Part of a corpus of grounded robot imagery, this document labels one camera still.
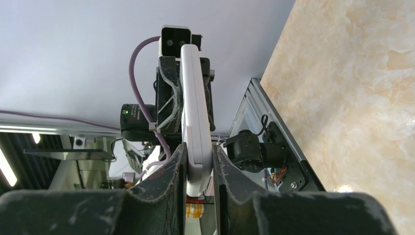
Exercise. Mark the white remote control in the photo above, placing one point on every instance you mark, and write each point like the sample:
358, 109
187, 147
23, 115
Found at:
195, 122

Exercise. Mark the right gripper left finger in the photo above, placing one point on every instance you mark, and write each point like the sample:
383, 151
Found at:
156, 206

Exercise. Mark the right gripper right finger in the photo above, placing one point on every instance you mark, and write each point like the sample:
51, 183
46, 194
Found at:
243, 207

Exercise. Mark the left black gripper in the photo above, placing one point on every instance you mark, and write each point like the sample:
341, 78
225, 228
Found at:
169, 101

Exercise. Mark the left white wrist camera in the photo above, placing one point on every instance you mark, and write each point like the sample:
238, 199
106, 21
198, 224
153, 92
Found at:
174, 37

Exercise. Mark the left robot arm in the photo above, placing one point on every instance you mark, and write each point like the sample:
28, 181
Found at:
135, 127

